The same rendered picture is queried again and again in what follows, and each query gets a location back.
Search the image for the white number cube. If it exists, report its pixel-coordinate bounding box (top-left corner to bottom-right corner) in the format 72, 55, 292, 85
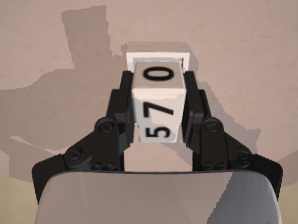
132, 62, 186, 124
137, 124, 179, 143

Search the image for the white rectangular tray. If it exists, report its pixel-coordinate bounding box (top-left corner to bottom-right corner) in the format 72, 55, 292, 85
126, 41, 190, 73

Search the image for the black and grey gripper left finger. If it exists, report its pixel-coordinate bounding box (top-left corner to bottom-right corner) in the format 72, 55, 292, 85
32, 71, 135, 205

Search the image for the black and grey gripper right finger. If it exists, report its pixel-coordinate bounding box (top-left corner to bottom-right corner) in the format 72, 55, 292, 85
181, 71, 283, 201

